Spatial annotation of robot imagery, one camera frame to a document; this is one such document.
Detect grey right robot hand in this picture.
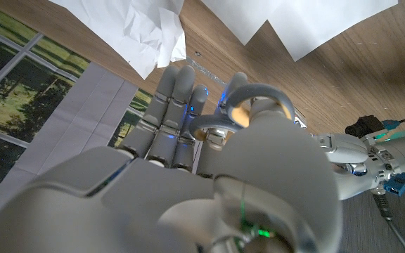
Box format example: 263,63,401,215
0,64,344,253

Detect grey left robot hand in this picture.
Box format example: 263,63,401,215
311,126,386,201

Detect grey scissors with yellow handles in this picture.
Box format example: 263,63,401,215
188,82,297,142

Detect white paper sheet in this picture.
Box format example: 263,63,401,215
200,0,399,63

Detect printed forest window backdrop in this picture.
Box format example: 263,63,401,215
0,0,154,226

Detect crumpled white paper piece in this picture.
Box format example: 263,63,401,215
49,0,188,80

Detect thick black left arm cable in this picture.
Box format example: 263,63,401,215
373,191,405,253

